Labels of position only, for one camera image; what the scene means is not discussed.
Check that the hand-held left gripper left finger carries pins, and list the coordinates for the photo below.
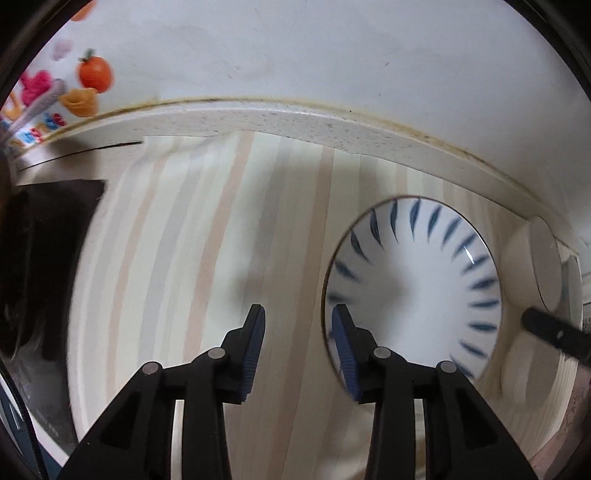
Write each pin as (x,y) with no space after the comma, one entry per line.
(253,341)

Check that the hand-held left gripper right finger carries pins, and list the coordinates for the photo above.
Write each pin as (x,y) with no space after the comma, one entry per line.
(344,346)

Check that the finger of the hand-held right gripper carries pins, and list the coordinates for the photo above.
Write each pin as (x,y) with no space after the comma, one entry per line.
(554,332)

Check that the white bowl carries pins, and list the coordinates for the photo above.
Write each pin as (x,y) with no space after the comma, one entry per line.
(542,267)

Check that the blue patterned white plate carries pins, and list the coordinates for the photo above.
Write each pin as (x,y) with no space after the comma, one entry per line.
(415,277)

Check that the striped tablecloth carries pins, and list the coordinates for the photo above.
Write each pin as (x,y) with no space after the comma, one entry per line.
(207,230)

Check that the speckled stone counter ledge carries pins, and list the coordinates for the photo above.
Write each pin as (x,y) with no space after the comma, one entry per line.
(300,122)

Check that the orange fruit wall sticker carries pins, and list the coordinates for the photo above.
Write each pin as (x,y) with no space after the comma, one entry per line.
(94,73)

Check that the colourful lettering wall sticker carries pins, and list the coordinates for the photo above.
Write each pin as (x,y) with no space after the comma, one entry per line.
(34,83)

